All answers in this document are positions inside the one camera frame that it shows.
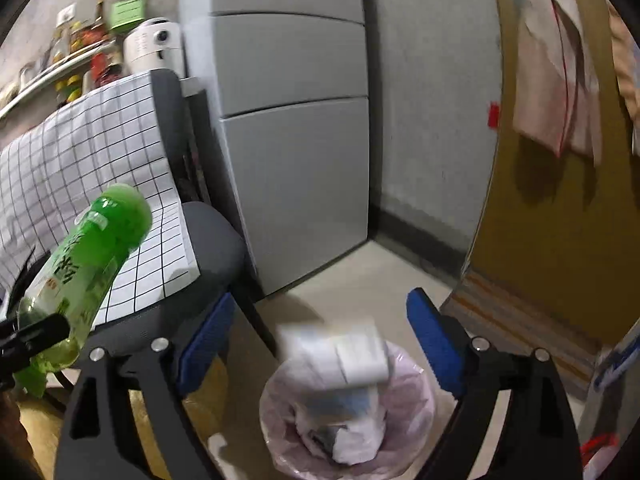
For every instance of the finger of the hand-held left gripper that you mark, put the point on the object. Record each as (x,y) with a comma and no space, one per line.
(40,335)

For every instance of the red sticker on wall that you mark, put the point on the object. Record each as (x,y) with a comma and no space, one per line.
(493,116)

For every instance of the white wall socket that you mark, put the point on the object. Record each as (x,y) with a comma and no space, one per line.
(66,14)

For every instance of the green plastic bottle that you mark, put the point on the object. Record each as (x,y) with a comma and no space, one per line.
(85,270)

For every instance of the green plastic basket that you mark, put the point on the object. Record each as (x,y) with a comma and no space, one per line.
(127,12)

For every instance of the white wall shelf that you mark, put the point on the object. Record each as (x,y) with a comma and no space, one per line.
(45,82)

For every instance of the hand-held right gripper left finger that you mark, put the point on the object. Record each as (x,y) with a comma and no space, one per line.
(205,345)

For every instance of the orange sauce bottle yellow cap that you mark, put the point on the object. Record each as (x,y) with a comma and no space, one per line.
(79,35)

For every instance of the pink white hanging cloth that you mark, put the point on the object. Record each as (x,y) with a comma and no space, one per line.
(550,100)

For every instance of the yellow wooden door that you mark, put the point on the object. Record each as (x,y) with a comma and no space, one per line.
(525,235)

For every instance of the grey office chair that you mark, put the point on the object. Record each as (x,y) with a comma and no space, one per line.
(210,245)

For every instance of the red white plastic bag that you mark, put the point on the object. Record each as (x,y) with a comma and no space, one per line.
(602,455)

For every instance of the blue plastic item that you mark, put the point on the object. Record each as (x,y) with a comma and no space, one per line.
(617,360)

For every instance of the green bottle with yellow cap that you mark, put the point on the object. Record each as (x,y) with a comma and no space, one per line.
(74,89)

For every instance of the white foam block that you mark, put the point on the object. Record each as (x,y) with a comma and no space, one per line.
(350,355)

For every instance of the white black checkered cloth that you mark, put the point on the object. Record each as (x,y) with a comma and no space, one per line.
(75,150)

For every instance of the striped mat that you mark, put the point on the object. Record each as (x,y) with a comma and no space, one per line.
(515,320)

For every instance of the brown glass bottle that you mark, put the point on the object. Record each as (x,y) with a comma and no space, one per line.
(100,17)

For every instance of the large cooking oil bottle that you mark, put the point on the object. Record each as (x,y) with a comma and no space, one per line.
(107,67)

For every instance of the grey refrigerator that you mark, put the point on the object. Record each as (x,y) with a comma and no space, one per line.
(300,185)

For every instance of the trash bin with pink bag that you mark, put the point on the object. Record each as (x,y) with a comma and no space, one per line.
(400,410)

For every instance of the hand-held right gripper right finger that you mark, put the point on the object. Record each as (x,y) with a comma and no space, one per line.
(435,345)

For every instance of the white air fryer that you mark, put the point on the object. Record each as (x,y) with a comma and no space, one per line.
(150,42)

